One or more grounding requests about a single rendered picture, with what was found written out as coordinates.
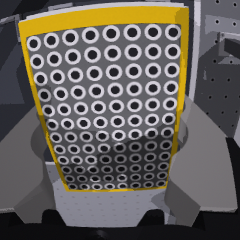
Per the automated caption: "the dark grey flat base plate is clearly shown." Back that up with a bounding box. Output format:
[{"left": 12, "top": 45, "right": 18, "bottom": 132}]
[{"left": 46, "top": 0, "right": 240, "bottom": 227}]

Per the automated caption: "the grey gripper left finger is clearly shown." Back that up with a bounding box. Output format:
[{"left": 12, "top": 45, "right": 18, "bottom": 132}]
[{"left": 0, "top": 105, "right": 56, "bottom": 231}]

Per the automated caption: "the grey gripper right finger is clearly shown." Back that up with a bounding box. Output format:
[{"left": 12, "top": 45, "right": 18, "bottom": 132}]
[{"left": 164, "top": 95, "right": 240, "bottom": 240}]

